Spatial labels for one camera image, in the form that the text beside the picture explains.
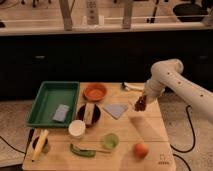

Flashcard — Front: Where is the black cable at left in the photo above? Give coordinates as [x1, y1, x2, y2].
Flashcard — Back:
[0, 128, 35, 158]

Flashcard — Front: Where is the wooden spoon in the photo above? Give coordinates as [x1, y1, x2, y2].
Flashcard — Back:
[73, 145, 111, 154]

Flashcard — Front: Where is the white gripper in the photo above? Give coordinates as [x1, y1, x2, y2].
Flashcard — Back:
[144, 79, 165, 104]

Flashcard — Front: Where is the dark red grape bunch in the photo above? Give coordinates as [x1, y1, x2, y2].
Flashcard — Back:
[135, 96, 147, 111]

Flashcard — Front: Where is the green translucent cup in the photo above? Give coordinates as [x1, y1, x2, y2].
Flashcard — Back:
[103, 133, 119, 150]

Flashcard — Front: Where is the black power cable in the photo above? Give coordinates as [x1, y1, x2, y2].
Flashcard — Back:
[169, 104, 198, 171]

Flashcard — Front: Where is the red-orange bowl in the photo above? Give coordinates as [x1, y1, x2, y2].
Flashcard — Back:
[83, 83, 107, 101]

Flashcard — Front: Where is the beige wooden block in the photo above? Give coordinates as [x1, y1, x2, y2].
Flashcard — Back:
[83, 103, 95, 125]

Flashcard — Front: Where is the grey-blue folded cloth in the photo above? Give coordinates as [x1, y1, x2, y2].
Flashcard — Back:
[103, 104, 128, 119]

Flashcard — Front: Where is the small dark round dish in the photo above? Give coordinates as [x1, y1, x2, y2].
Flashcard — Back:
[32, 137, 50, 153]

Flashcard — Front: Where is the blue sponge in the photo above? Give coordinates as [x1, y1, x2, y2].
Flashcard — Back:
[53, 104, 69, 122]

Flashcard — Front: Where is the orange peach fruit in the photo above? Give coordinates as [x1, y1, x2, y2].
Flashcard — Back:
[133, 143, 149, 158]

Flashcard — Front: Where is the white cup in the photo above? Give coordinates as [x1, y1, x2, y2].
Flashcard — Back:
[68, 120, 86, 138]

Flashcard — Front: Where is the green pepper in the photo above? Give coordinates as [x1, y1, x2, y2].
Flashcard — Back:
[70, 144, 96, 157]

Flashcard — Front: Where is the green plastic tray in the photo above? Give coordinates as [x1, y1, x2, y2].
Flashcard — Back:
[27, 81, 80, 128]

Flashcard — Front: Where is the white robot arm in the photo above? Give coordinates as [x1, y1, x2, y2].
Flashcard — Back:
[144, 59, 213, 124]

